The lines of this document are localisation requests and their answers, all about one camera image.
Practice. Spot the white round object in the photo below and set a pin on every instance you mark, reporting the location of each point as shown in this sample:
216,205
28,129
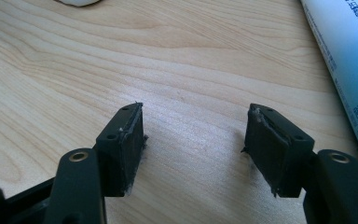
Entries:
77,2

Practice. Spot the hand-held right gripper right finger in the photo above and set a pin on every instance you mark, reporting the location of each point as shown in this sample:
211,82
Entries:
279,155

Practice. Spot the blue and white toothpaste box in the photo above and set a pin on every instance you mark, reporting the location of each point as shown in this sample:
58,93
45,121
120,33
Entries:
348,46

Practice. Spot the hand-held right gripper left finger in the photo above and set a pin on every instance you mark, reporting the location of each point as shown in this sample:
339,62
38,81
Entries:
119,155

